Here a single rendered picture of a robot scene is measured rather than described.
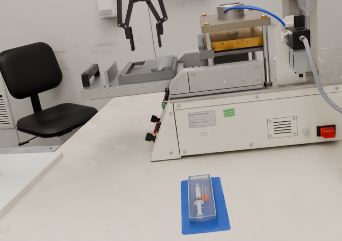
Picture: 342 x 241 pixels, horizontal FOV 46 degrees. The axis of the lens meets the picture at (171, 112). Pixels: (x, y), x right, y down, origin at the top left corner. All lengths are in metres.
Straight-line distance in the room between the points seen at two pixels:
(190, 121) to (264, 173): 0.24
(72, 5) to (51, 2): 0.16
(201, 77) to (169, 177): 0.28
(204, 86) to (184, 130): 0.14
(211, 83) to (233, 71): 0.07
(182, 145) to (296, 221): 0.41
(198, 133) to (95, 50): 1.87
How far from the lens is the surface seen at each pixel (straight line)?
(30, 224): 1.02
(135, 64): 1.35
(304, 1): 1.12
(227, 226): 0.86
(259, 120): 1.13
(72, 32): 2.95
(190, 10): 2.69
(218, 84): 1.10
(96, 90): 1.18
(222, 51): 1.14
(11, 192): 1.15
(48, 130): 2.55
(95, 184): 1.11
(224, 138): 1.14
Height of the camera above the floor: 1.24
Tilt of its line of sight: 18 degrees down
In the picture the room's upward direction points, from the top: 8 degrees counter-clockwise
